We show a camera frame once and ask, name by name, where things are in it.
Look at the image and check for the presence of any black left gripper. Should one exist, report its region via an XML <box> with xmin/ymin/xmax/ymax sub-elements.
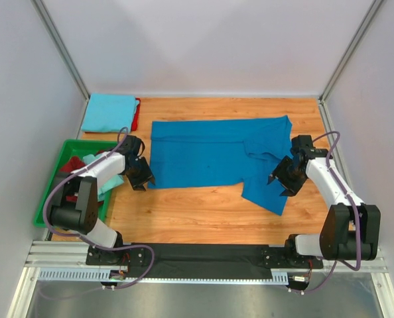
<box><xmin>124</xmin><ymin>157</ymin><xmax>155</xmax><ymax>192</ymax></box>

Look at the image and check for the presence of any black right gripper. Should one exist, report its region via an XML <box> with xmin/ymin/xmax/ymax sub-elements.
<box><xmin>267</xmin><ymin>156</ymin><xmax>307</xmax><ymax>198</ymax></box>

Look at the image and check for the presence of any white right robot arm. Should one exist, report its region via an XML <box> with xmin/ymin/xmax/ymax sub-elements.
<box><xmin>268</xmin><ymin>135</ymin><xmax>381</xmax><ymax>271</ymax></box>

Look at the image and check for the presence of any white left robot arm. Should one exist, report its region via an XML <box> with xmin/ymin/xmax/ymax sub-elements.
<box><xmin>42</xmin><ymin>135</ymin><xmax>155</xmax><ymax>266</ymax></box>

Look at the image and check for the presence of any mint green t shirt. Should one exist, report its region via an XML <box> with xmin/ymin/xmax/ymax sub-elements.
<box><xmin>82</xmin><ymin>153</ymin><xmax>124</xmax><ymax>202</ymax></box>

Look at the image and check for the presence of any folded red t shirt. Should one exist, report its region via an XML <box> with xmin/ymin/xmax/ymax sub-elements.
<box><xmin>84</xmin><ymin>97</ymin><xmax>142</xmax><ymax>134</ymax></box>

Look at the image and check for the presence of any dark red t shirt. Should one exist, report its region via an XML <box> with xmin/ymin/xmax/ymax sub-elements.
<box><xmin>59</xmin><ymin>156</ymin><xmax>86</xmax><ymax>203</ymax></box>

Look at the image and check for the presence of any folded light blue t shirt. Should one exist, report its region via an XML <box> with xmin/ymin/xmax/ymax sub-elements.
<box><xmin>80</xmin><ymin>92</ymin><xmax>141</xmax><ymax>134</ymax></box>

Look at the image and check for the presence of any right aluminium frame post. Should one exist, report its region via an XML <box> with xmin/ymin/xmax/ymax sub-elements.
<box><xmin>318</xmin><ymin>0</ymin><xmax>389</xmax><ymax>102</ymax></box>

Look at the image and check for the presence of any aluminium frame post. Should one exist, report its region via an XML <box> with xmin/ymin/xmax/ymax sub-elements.
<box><xmin>31</xmin><ymin>0</ymin><xmax>92</xmax><ymax>99</ymax></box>
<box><xmin>318</xmin><ymin>0</ymin><xmax>389</xmax><ymax>102</ymax></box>

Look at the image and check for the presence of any grey slotted cable duct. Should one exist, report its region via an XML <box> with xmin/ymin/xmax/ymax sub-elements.
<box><xmin>38</xmin><ymin>268</ymin><xmax>308</xmax><ymax>286</ymax></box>

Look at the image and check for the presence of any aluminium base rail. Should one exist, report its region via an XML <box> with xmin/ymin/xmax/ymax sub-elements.
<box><xmin>24</xmin><ymin>240</ymin><xmax>389</xmax><ymax>274</ymax></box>

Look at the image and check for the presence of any left aluminium frame post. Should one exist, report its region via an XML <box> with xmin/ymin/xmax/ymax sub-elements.
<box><xmin>31</xmin><ymin>0</ymin><xmax>92</xmax><ymax>99</ymax></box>

